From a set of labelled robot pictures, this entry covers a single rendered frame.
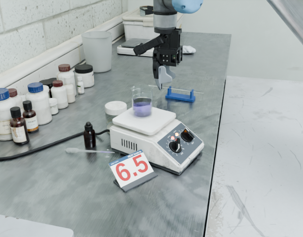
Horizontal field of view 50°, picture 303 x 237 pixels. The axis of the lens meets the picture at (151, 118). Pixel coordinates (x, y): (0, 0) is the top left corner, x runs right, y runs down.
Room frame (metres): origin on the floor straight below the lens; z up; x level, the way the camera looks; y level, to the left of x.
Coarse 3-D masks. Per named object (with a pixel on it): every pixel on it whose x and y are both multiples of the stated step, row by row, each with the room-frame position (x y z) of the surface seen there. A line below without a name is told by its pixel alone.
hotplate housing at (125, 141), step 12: (120, 132) 0.67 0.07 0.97; (132, 132) 0.67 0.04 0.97; (168, 132) 0.67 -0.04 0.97; (192, 132) 0.71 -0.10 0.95; (120, 144) 0.67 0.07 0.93; (132, 144) 0.65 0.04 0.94; (144, 144) 0.64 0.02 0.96; (156, 144) 0.62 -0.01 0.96; (156, 156) 0.62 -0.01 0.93; (168, 156) 0.61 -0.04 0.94; (192, 156) 0.63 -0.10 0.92; (168, 168) 0.60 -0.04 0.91; (180, 168) 0.59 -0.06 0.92
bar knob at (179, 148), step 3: (177, 138) 0.64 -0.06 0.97; (177, 141) 0.63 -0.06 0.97; (171, 144) 0.63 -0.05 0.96; (174, 144) 0.63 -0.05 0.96; (177, 144) 0.62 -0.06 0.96; (171, 147) 0.62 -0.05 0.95; (174, 147) 0.63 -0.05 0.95; (177, 147) 0.62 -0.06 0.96; (180, 147) 0.64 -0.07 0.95; (174, 150) 0.62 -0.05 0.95; (177, 150) 0.62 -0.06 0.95; (180, 150) 0.63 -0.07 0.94
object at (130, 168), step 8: (128, 160) 0.60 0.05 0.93; (136, 160) 0.61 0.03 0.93; (144, 160) 0.62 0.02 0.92; (120, 168) 0.58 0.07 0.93; (128, 168) 0.59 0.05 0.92; (136, 168) 0.59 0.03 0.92; (144, 168) 0.60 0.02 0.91; (120, 176) 0.56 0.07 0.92; (128, 176) 0.57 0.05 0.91; (136, 176) 0.58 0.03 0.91
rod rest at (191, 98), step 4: (168, 88) 1.03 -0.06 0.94; (168, 92) 1.03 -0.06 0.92; (192, 92) 1.01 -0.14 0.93; (168, 96) 1.03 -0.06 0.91; (172, 96) 1.02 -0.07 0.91; (176, 96) 1.02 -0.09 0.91; (180, 96) 1.02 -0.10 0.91; (184, 96) 1.02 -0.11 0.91; (188, 96) 1.02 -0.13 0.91; (192, 96) 1.01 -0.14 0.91; (180, 100) 1.01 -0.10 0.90; (184, 100) 1.01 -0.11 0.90; (188, 100) 1.00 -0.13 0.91; (192, 100) 1.00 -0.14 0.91
